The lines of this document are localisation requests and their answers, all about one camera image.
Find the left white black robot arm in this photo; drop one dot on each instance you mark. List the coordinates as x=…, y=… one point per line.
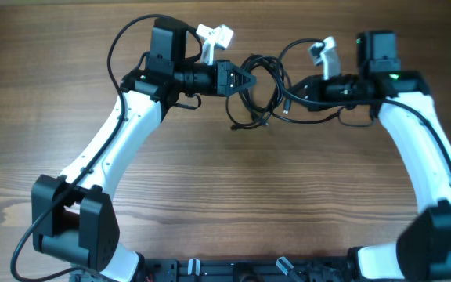
x=73, y=218

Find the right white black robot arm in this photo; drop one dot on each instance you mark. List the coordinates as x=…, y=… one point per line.
x=401, y=101

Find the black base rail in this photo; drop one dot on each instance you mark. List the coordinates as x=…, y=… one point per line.
x=333, y=268

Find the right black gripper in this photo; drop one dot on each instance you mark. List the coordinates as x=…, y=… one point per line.
x=316, y=87

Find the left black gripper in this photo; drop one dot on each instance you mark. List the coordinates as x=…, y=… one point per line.
x=223, y=70

